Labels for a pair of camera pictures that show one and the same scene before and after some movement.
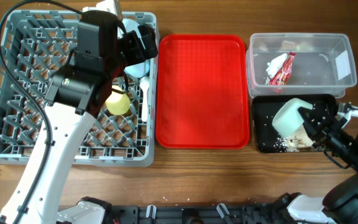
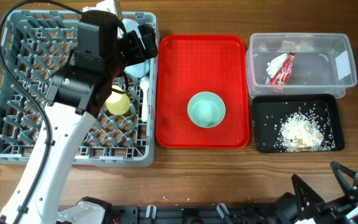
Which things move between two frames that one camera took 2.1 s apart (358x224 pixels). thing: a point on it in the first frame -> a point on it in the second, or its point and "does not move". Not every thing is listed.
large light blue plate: x=140 y=69 does not move
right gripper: x=325 y=134 -> x=336 y=210
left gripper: x=138 y=54 does not move
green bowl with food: x=288 y=118 -> x=206 y=109
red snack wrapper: x=284 y=73 does not move
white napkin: x=275 y=65 does not move
